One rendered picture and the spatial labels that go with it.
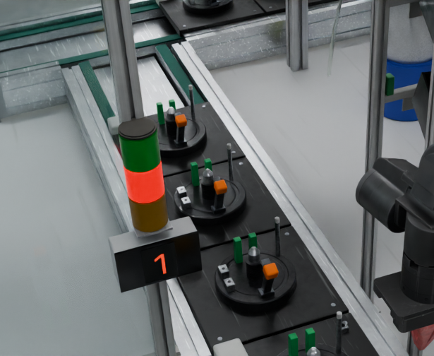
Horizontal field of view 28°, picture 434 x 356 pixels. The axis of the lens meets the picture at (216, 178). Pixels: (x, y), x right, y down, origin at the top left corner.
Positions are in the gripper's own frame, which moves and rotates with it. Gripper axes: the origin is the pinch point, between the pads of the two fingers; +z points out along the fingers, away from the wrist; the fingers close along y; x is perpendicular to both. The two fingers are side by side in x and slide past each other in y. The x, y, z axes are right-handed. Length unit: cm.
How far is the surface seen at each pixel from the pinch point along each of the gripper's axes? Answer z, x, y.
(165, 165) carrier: 28, -83, 10
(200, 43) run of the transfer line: 31, -136, -14
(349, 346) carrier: 26.5, -23.7, -3.1
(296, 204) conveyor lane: 28, -62, -10
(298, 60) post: 36, -126, -37
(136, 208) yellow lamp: -6.5, -29.7, 26.3
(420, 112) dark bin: -7.0, -34.2, -18.5
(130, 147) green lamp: -16.3, -29.5, 25.9
